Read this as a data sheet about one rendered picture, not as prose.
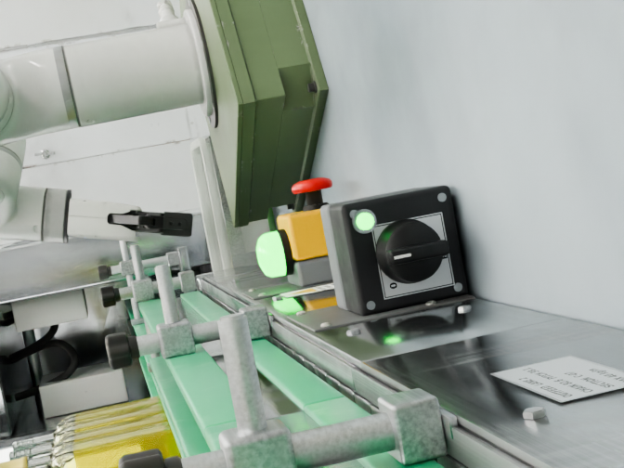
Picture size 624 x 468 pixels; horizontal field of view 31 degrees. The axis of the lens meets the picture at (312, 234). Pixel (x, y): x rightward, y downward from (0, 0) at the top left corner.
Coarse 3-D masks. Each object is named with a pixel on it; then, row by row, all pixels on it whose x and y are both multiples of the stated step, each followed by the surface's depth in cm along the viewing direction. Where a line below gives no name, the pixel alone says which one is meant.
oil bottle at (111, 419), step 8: (144, 408) 132; (152, 408) 131; (160, 408) 130; (104, 416) 132; (112, 416) 131; (120, 416) 130; (128, 416) 129; (136, 416) 128; (144, 416) 128; (72, 424) 130; (80, 424) 129; (88, 424) 128; (96, 424) 128; (104, 424) 127; (64, 432) 127; (72, 432) 127; (56, 440) 127
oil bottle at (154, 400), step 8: (136, 400) 138; (144, 400) 137; (152, 400) 136; (160, 400) 135; (104, 408) 137; (112, 408) 136; (120, 408) 135; (128, 408) 134; (136, 408) 134; (72, 416) 135; (80, 416) 134; (88, 416) 133; (96, 416) 133; (64, 424) 133; (56, 432) 133
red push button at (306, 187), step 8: (296, 184) 109; (304, 184) 108; (312, 184) 108; (320, 184) 108; (328, 184) 109; (296, 192) 109; (304, 192) 109; (312, 192) 109; (320, 192) 110; (312, 200) 109; (320, 200) 110
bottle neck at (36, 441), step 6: (30, 438) 134; (36, 438) 133; (42, 438) 133; (48, 438) 133; (12, 444) 133; (18, 444) 133; (24, 444) 133; (30, 444) 133; (36, 444) 133; (42, 444) 133
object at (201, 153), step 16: (192, 144) 164; (208, 144) 156; (192, 160) 170; (208, 160) 154; (208, 176) 154; (208, 192) 170; (208, 208) 170; (208, 224) 170; (224, 224) 155; (208, 240) 170; (224, 240) 155; (224, 256) 155
